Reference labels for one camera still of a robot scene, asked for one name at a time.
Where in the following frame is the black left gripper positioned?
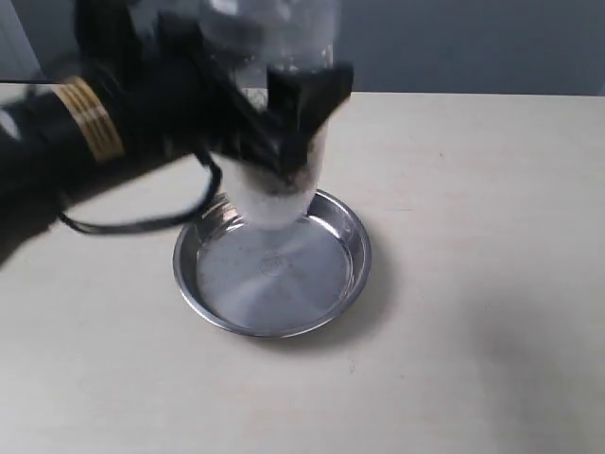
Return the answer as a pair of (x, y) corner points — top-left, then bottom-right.
(75, 1), (354, 181)

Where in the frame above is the clear plastic shaker bottle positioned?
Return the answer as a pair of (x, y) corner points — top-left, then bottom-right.
(199, 1), (340, 230)

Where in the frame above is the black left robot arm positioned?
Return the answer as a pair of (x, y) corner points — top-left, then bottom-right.
(1, 1), (354, 257)

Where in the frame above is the round stainless steel plate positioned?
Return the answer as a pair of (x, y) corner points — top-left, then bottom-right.
(172, 190), (372, 339)

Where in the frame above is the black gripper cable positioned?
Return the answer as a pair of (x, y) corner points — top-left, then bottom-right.
(56, 146), (223, 236)

